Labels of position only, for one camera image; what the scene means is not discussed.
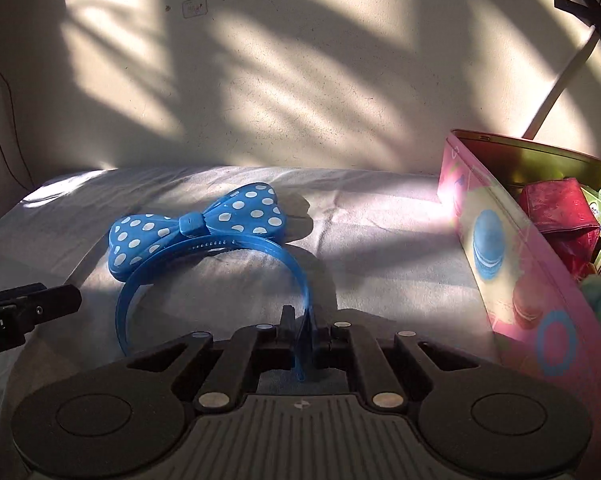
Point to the red zip pouch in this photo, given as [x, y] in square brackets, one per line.
[555, 210]

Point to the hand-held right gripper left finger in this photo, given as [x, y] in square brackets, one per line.
[289, 327]

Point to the small wall sticker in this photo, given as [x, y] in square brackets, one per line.
[195, 8]

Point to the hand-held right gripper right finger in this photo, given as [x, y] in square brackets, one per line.
[325, 341]

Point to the blue polka-dot bow headband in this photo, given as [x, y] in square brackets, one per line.
[230, 212]

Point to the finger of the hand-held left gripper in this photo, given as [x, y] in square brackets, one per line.
[10, 293]
[55, 302]

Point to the pink tin box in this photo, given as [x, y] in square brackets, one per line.
[500, 260]

